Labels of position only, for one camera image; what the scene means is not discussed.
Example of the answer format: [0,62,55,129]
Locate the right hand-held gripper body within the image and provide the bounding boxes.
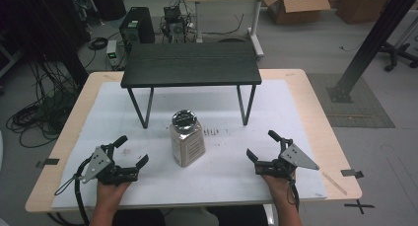
[254,138,320,181]

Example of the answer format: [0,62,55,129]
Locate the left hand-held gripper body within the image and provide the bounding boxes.
[79,143,141,188]

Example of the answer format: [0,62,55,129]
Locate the beige jar with silver lid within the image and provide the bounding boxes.
[169,109,207,169]

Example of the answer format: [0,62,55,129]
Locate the person's left hand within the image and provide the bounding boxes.
[96,180,133,208]

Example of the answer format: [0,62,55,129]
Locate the person's right hand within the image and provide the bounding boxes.
[260,174,298,202]

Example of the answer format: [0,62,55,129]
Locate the white table mat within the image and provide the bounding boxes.
[51,79,329,210]

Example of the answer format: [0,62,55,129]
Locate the thin wooden stick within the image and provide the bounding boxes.
[321,172,348,196]

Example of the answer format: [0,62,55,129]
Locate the black tape strip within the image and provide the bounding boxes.
[35,157,61,169]
[340,168,365,180]

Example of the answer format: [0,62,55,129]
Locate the white chair part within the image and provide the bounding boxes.
[262,204,276,226]

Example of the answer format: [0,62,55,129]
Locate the person's dark trousers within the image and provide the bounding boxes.
[111,204,269,226]

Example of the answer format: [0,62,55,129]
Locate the grey floor mat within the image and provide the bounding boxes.
[306,72,396,129]

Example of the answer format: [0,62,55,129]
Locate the white power supply box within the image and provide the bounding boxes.
[105,39,125,71]

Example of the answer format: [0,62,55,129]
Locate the black shelf with metal legs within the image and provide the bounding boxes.
[119,41,263,130]

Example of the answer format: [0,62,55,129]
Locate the black computer tower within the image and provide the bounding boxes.
[118,6,156,52]

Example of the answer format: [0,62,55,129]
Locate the open cardboard box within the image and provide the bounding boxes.
[262,0,332,26]

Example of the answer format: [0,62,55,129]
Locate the white background desk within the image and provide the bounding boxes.
[182,0,292,58]

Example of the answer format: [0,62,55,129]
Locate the black office chair base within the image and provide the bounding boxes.
[378,41,418,73]

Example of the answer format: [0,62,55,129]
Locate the closed cardboard box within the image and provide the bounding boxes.
[334,0,398,26]

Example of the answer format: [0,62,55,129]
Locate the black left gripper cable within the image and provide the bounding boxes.
[53,156,93,226]

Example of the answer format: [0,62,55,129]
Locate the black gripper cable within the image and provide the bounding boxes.
[286,179,301,212]
[53,156,93,226]

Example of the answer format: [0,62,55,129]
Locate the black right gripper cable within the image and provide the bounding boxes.
[286,179,301,212]

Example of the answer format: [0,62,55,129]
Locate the black floor cable bundle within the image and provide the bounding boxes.
[5,59,83,149]

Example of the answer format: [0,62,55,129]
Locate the coiled black cable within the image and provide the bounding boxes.
[87,37,109,51]

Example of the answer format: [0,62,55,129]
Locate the small electronics box with cables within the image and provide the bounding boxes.
[160,5,195,44]

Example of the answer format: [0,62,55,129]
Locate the black metal stand post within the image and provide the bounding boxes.
[325,0,418,104]

